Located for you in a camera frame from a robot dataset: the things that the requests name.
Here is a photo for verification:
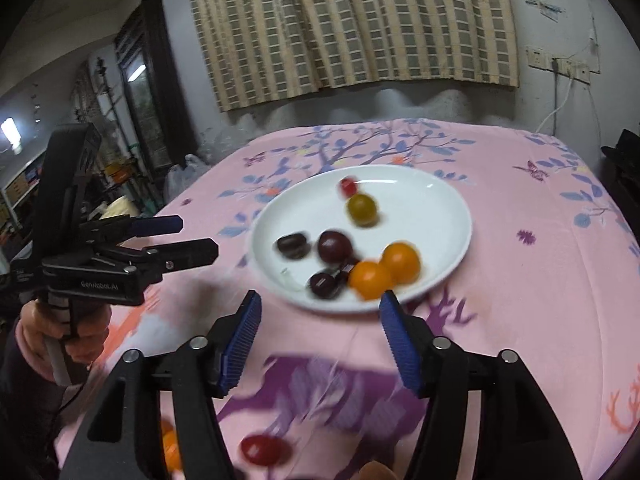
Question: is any white power cable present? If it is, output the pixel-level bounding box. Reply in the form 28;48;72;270
537;60;575;133

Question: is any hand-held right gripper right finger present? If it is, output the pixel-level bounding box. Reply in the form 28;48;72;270
379;290;583;480

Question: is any large red cherry tomato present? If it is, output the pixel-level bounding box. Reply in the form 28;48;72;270
240;434;291;466

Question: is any wall label sticker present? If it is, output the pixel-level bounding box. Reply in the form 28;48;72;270
525;0;563;21

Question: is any orange cherry tomato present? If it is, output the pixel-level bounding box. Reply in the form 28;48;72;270
380;242;422;285
348;260;393;302
161;420;182;472

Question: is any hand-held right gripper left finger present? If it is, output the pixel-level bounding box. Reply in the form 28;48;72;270
60;290;263;480

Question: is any checkered beige curtain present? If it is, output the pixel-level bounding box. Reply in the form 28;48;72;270
184;0;521;113

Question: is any white wall socket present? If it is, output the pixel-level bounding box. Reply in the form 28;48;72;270
556;57;591;83
526;45;556;71

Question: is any dark wooden door frame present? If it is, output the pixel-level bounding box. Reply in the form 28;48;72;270
114;0;198;181

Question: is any green cherry tomato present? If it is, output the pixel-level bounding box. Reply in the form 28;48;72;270
347;194;378;227

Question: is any clear plastic bag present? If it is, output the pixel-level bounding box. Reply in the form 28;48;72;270
164;154;208;201

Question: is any storage shelf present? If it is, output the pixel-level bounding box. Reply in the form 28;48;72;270
0;157;46;241

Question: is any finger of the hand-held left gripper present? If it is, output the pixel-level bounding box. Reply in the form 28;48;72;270
95;238;220;276
79;214;184;243

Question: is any white plate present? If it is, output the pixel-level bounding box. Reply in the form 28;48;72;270
248;165;473;315

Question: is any person's left forearm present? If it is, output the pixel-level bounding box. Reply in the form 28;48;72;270
0;327;68;480

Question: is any white lamp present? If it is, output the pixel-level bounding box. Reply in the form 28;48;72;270
0;117;23;153

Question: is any brown round object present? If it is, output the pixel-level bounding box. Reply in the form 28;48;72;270
357;462;396;480

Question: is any cream cloth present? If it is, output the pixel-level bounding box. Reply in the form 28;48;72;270
100;196;143;221

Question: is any pink printed blanket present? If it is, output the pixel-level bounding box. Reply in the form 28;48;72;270
52;119;640;480

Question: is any black hat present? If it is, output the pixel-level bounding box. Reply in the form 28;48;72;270
600;129;640;201

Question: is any dark purple cherry tomato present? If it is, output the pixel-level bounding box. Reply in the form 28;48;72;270
317;230;354;264
308;270;341;301
276;232;310;261
336;259;362;286

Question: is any person's left hand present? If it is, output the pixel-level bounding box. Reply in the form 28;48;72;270
16;304;112;382

